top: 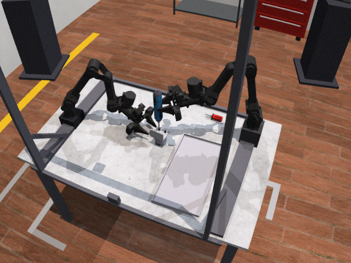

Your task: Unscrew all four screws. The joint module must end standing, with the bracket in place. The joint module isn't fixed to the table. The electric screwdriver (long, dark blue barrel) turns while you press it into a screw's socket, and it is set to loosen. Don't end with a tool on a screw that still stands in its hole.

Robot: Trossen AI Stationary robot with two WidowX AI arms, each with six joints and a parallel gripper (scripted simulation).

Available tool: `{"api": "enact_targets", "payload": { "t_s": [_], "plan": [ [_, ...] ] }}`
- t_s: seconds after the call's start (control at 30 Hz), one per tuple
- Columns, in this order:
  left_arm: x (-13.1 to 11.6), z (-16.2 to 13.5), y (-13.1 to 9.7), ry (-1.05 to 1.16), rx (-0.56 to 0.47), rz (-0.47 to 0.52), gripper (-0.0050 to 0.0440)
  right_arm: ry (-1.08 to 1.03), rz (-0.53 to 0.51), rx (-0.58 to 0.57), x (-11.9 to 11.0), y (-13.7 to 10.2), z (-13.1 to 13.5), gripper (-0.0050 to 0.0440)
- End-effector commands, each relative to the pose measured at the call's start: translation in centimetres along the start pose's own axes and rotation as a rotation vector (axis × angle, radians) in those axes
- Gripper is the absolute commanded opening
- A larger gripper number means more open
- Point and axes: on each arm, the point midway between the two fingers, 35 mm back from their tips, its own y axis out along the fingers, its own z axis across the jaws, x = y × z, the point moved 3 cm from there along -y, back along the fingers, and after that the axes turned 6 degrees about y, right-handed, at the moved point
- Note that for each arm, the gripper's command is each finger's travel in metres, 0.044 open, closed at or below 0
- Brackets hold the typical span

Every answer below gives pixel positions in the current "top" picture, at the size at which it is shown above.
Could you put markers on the red screwdriver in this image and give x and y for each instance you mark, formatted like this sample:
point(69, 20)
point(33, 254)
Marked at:
point(216, 117)

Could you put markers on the blue electric screwdriver barrel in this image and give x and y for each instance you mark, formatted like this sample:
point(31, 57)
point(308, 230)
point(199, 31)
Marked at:
point(157, 98)

